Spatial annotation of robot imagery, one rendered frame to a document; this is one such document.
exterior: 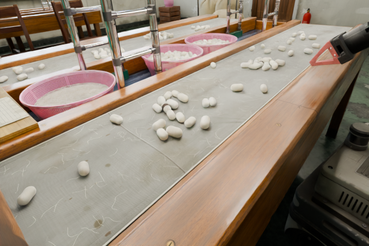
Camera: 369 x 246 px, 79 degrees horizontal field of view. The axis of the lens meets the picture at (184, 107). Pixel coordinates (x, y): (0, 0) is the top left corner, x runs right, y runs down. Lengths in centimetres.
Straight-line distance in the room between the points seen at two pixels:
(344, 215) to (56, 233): 81
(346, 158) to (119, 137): 76
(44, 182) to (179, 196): 24
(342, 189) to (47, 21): 313
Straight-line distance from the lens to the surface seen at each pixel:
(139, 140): 49
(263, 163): 40
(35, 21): 321
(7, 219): 33
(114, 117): 55
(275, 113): 54
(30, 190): 44
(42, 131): 57
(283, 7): 540
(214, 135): 48
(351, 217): 94
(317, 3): 527
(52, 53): 125
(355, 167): 94
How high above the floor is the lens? 103
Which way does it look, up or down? 30 degrees down
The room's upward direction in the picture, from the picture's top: 3 degrees counter-clockwise
